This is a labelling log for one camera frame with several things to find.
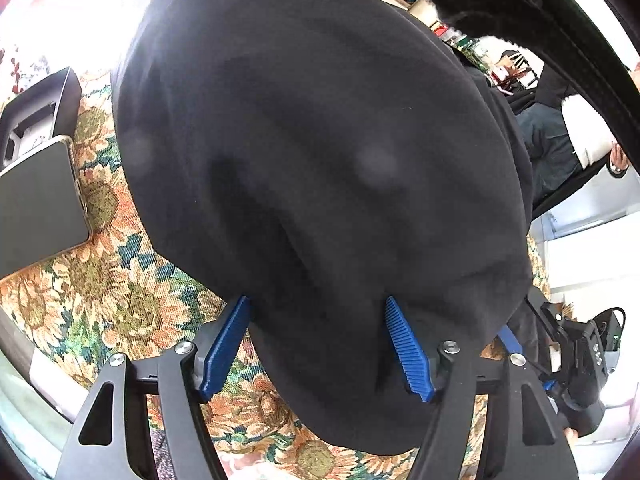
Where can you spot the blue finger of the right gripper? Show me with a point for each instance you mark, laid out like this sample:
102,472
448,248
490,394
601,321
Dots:
509,341

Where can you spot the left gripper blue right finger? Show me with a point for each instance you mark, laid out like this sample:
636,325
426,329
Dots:
419,368

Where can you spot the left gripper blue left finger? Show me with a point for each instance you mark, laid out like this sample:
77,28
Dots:
217,344

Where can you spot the black jacket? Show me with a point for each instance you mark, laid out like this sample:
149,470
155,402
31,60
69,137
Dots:
319,157

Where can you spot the sunflower pattern tablecloth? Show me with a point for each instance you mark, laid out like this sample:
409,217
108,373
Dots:
115,294

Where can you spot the person in black coat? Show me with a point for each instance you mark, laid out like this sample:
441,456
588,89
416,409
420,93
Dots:
567,140

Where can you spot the black smartphone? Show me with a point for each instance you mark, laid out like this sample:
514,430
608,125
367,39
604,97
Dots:
43,213

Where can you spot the black phone stand box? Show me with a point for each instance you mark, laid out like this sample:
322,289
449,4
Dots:
49,108

